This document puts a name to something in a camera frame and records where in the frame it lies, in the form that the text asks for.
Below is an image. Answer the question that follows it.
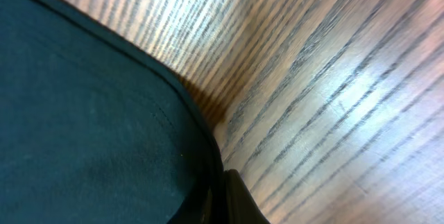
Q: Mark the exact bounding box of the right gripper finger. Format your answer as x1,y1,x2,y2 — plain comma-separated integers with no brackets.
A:
224,169,269,224

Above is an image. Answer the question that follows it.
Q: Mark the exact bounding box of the black t-shirt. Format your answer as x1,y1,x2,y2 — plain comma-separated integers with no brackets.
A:
1,0,222,223

